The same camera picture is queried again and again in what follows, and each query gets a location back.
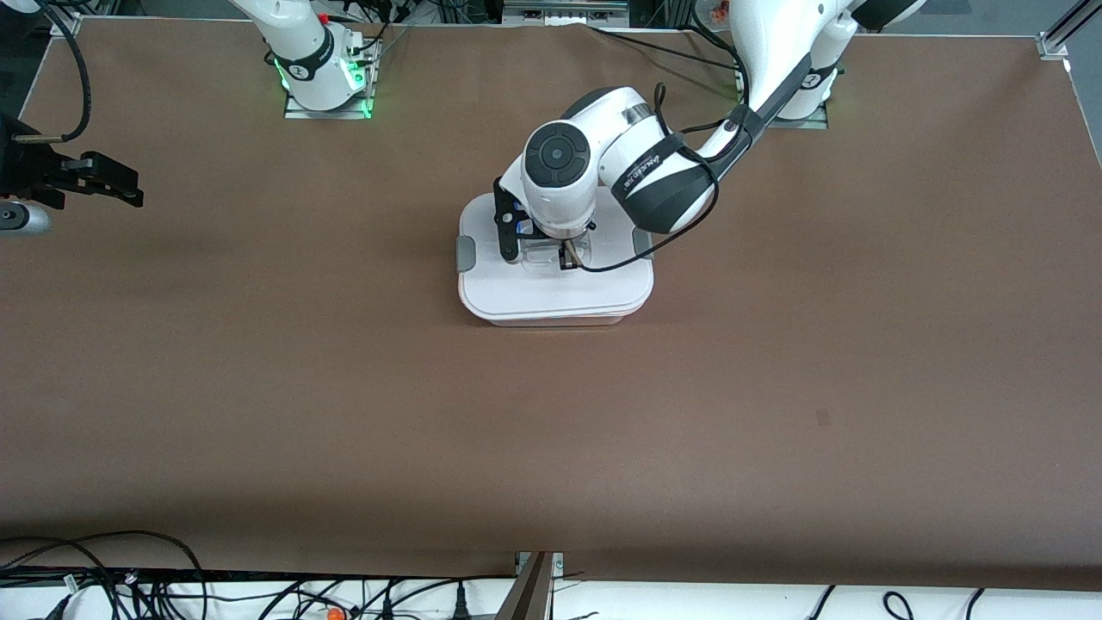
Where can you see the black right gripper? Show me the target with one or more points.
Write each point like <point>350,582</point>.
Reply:
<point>27,165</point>

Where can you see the white box lid grey latches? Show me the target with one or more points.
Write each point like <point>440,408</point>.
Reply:
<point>551,293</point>

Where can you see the small orange figure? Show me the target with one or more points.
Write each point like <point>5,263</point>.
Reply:
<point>715,10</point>

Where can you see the aluminium profile post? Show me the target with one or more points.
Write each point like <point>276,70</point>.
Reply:
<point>529,594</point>

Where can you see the aluminium corner profile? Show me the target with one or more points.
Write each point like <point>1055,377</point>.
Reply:
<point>1063,30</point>

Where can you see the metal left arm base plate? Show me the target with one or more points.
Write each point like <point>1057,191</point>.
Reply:
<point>809,123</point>

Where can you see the white plastic box base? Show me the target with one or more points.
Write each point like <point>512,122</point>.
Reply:
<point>560,321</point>

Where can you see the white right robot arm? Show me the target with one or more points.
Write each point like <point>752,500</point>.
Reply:
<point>310,52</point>

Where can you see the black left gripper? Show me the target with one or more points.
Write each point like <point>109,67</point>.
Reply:
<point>563,257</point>

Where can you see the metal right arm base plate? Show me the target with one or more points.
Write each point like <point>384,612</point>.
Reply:
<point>297,112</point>

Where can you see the small aluminium corner bracket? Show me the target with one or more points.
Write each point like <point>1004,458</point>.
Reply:
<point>65,24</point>

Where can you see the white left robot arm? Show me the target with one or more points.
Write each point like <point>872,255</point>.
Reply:
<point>654,164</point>

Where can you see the brown table cover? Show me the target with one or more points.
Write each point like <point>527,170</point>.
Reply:
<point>775,387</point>

